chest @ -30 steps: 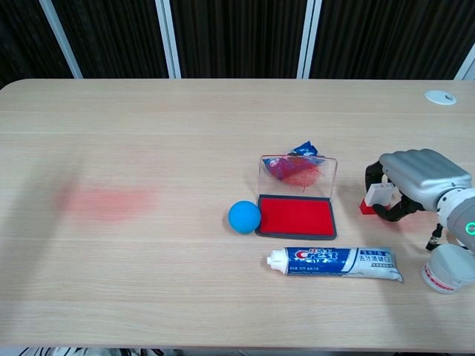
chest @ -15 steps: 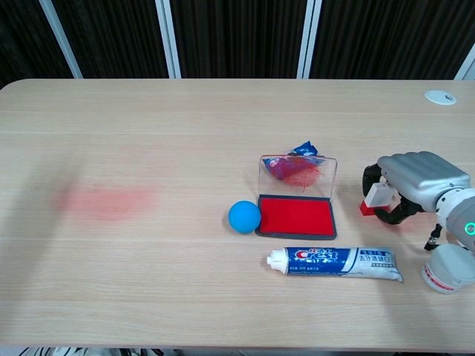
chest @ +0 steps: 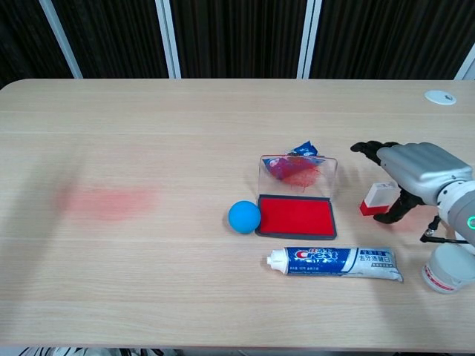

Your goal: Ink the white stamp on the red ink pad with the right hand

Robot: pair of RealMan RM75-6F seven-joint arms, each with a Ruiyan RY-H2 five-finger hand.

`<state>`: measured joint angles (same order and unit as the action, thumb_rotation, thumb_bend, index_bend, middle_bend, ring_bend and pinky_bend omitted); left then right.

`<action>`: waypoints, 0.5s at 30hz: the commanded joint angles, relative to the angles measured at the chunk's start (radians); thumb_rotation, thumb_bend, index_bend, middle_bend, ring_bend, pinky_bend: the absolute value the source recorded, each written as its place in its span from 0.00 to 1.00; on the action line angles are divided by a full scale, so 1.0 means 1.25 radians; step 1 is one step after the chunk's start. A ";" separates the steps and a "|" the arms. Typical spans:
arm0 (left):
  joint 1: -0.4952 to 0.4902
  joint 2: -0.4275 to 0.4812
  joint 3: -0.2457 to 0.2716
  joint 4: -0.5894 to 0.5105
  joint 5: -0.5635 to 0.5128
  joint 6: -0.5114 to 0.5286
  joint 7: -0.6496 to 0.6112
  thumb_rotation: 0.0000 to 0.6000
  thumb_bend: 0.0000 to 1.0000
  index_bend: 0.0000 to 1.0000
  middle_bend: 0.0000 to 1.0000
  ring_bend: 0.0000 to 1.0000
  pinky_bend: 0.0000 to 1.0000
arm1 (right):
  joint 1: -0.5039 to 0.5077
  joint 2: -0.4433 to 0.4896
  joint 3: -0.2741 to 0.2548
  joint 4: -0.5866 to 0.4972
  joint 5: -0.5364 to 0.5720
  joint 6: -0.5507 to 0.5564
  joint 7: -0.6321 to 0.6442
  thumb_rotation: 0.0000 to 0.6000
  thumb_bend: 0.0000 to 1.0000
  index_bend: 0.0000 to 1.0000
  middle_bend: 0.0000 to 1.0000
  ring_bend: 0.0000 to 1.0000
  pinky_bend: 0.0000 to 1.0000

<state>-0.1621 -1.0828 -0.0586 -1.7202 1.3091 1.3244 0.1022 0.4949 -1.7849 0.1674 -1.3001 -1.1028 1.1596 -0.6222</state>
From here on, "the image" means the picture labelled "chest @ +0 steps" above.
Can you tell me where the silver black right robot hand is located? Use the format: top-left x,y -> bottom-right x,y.
350,140 -> 474,225

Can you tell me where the white stamp with red base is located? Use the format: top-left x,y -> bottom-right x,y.
358,181 -> 397,217

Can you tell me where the red rectangular box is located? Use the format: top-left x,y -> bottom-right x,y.
255,154 -> 339,240

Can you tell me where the white jar grey cap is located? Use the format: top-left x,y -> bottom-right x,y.
421,244 -> 475,295

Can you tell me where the blue snack packet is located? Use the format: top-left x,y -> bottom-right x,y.
262,139 -> 327,182

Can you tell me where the Crest toothpaste tube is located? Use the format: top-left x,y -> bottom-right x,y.
266,245 -> 404,283

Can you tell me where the dark ribbed partition panel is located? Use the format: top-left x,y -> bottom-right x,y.
309,0 -> 475,81
168,0 -> 309,79
51,0 -> 170,79
0,0 -> 73,90

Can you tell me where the blue ball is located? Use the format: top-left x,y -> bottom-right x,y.
228,200 -> 262,235

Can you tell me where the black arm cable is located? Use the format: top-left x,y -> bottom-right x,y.
419,214 -> 471,245

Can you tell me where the white round cable grommet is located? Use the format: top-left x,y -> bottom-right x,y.
424,89 -> 457,107

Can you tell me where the white partition post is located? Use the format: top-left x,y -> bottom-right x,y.
453,47 -> 475,81
295,0 -> 322,79
154,0 -> 183,79
39,0 -> 83,79

